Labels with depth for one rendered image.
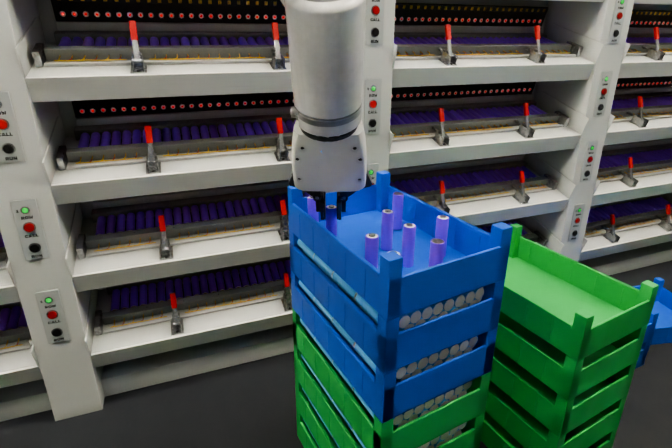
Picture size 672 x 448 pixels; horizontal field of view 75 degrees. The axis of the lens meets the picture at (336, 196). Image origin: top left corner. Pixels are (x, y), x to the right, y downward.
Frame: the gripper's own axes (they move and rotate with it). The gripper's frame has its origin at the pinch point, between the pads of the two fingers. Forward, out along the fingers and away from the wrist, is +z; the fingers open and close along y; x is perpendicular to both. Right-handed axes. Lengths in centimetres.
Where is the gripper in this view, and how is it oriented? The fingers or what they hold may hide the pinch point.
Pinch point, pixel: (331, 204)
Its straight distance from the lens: 66.8
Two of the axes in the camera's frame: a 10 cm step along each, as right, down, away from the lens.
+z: 0.1, 7.1, 7.1
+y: 10.0, 0.1, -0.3
